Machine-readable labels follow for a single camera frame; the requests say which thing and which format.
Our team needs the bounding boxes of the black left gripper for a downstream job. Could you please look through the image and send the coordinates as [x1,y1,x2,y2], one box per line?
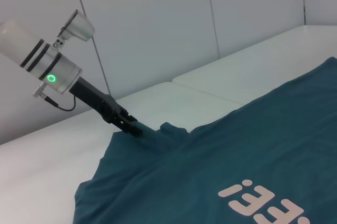
[69,76,145,138]

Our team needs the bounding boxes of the teal t-shirt with FREE print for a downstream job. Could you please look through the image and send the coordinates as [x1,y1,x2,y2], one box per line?
[72,56,337,224]

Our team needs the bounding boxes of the left arm cable with plug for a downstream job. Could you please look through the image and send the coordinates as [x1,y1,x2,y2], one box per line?
[32,82,77,112]

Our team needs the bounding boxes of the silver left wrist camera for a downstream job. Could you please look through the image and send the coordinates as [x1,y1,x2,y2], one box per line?
[52,9,95,51]

